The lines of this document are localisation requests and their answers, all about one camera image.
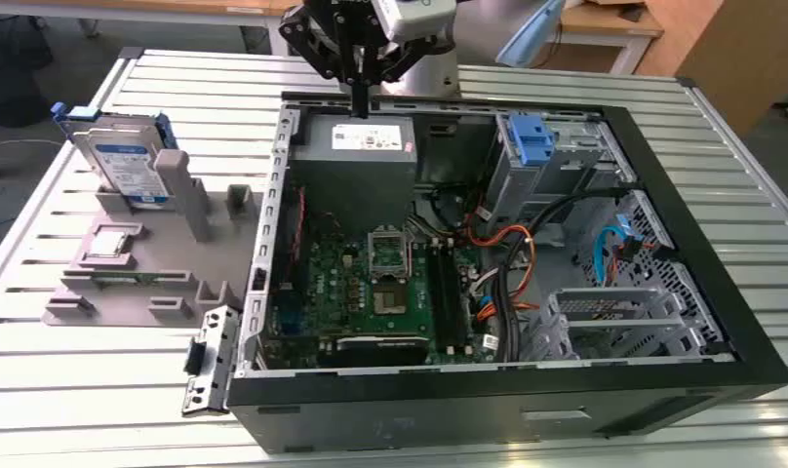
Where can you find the CPU socket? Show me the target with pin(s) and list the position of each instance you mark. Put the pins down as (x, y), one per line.
(393, 302)

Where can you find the long wooden desk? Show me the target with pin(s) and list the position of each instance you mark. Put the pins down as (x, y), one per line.
(173, 5)

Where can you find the metal optical drive cage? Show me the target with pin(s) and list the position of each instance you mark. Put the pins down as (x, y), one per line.
(563, 190)

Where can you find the grey parts rack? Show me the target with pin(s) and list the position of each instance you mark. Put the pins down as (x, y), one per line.
(166, 263)

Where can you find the hard disk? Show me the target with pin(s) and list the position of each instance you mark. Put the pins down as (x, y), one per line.
(124, 161)

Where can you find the grey power supply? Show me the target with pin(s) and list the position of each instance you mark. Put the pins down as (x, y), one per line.
(354, 185)

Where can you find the metal disk bay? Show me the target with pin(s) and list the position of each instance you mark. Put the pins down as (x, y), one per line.
(628, 323)

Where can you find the grey metal slot bracket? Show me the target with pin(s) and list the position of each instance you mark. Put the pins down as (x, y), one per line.
(214, 361)

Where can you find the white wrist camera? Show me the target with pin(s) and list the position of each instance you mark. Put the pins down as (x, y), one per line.
(420, 19)

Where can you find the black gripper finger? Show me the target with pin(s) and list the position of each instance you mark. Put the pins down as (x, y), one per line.
(404, 61)
(302, 34)

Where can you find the wooden desk white legs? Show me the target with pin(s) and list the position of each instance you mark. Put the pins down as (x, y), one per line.
(601, 24)

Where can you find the green motherboard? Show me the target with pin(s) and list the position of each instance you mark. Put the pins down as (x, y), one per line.
(332, 292)

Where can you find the silver CPU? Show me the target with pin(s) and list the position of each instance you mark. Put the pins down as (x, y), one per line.
(109, 244)

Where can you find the black RAM slot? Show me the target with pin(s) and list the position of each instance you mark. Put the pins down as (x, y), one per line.
(438, 297)
(456, 297)

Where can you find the black table corner cap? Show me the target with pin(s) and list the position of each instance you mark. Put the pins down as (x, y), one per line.
(130, 52)
(688, 82)

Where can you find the blue drive latch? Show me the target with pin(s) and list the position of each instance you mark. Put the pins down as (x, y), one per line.
(530, 141)

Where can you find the green RAM stick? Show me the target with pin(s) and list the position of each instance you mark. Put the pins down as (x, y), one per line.
(126, 279)

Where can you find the black bin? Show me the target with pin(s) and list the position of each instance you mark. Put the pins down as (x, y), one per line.
(15, 97)

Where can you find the black PC case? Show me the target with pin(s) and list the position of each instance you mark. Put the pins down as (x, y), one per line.
(433, 414)

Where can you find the black graphics card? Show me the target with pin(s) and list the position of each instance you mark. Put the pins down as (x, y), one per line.
(381, 348)

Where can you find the wooden cabinet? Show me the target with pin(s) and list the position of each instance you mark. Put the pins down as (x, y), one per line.
(745, 58)

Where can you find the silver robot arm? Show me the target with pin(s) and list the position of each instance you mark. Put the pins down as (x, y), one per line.
(440, 73)

